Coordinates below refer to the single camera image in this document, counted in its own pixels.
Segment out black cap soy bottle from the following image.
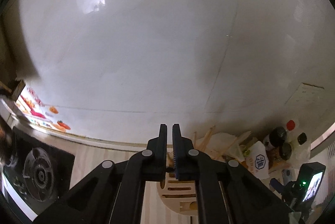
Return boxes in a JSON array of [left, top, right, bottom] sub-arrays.
[[279, 132, 308, 161]]

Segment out white seasoning packet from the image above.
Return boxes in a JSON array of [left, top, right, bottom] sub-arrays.
[[245, 141, 269, 180]]

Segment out beige cylindrical utensil holder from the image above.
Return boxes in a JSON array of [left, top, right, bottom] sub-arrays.
[[157, 150, 198, 217]]

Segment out light wooden chopstick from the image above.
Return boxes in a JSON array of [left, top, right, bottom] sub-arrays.
[[198, 125, 216, 152], [219, 131, 251, 162]]

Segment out colourful wall stickers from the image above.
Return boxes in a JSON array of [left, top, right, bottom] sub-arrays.
[[15, 87, 71, 133]]

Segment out black gas stove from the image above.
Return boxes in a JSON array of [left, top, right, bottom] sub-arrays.
[[2, 127, 75, 221]]

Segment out brown lidded jar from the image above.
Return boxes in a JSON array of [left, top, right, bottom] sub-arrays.
[[269, 126, 287, 142]]

